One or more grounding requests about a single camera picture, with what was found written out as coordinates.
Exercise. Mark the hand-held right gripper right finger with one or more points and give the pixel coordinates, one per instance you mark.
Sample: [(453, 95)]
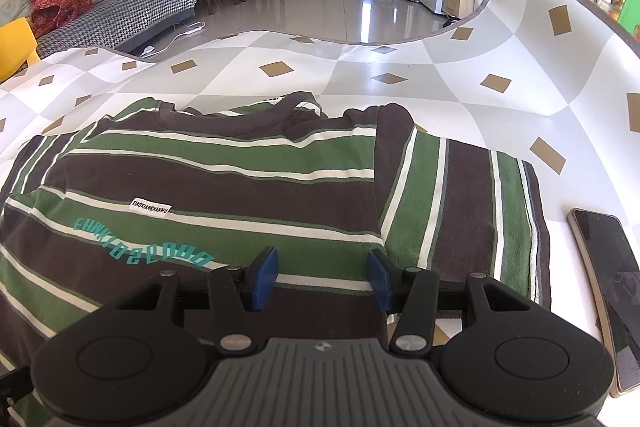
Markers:
[(378, 279)]

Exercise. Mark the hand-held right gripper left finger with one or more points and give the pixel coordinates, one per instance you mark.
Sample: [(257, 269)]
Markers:
[(265, 279)]

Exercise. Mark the green brown striped shirt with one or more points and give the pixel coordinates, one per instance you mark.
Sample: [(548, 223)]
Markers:
[(225, 177)]

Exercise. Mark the black smartphone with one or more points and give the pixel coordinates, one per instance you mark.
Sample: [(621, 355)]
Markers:
[(615, 287)]

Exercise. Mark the yellow plastic chair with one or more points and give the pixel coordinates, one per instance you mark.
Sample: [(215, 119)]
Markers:
[(15, 49)]

